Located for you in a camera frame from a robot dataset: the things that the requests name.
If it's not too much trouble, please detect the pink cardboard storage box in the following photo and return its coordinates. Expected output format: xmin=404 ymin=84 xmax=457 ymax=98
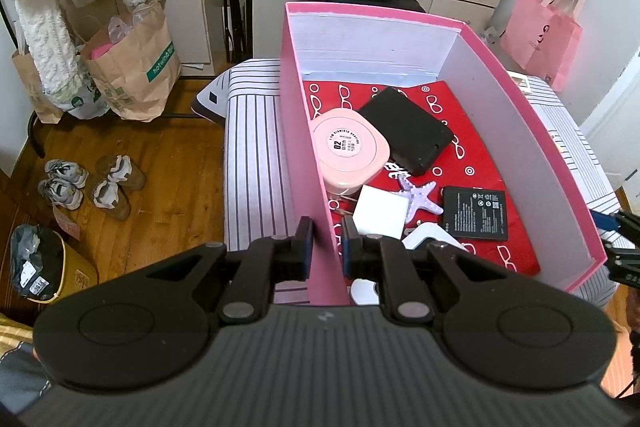
xmin=280 ymin=2 xmax=618 ymax=307

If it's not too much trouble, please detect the white charger cube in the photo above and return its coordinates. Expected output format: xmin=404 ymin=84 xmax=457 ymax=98
xmin=352 ymin=185 xmax=409 ymax=239

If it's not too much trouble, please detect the pink paper shopping bag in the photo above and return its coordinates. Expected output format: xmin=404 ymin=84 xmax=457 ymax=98
xmin=500 ymin=0 xmax=586 ymax=92

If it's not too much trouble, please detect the white pocket wifi router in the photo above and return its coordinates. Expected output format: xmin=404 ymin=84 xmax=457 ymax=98
xmin=349 ymin=222 xmax=465 ymax=306

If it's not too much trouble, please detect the purple starfish hair clip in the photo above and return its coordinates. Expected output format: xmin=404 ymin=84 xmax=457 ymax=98
xmin=396 ymin=176 xmax=444 ymax=225

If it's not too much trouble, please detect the yellow bin with black bag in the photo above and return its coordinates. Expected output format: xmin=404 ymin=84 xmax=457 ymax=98
xmin=10 ymin=225 xmax=99 ymax=305

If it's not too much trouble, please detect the striped white tablecloth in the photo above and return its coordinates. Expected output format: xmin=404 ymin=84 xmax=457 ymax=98
xmin=192 ymin=57 xmax=634 ymax=308

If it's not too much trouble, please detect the grey sneaker pair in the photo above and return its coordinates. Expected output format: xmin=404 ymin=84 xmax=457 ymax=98
xmin=38 ymin=159 xmax=89 ymax=211

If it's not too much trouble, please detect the black hard suitcase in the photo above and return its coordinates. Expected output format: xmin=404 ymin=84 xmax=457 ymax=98
xmin=306 ymin=0 xmax=425 ymax=13

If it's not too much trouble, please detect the brown paper grocery bag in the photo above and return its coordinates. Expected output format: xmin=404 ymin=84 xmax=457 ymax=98
xmin=80 ymin=1 xmax=181 ymax=122

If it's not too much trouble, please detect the cream plastic clip holder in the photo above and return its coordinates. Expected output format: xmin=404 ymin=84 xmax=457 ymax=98
xmin=509 ymin=72 xmax=533 ymax=94

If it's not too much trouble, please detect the pink round compact case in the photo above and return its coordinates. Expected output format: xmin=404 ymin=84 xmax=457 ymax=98
xmin=310 ymin=108 xmax=390 ymax=196

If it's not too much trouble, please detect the brown slipper pair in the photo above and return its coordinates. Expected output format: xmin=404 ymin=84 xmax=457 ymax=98
xmin=88 ymin=154 xmax=146 ymax=221

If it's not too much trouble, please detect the black phone battery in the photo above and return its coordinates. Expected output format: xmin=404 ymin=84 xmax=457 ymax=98
xmin=442 ymin=186 xmax=508 ymax=241

